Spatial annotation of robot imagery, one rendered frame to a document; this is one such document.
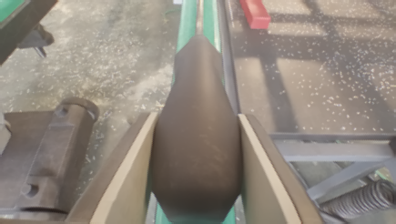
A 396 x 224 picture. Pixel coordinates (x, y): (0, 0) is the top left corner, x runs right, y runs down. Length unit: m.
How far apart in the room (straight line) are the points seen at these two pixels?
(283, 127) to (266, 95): 0.10
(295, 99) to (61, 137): 0.93
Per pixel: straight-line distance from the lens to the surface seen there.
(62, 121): 1.07
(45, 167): 1.01
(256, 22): 0.72
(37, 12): 0.33
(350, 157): 0.56
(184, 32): 0.17
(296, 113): 0.51
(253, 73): 0.56
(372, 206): 0.66
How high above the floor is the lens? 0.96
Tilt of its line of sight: 54 degrees down
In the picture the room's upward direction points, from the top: 2 degrees clockwise
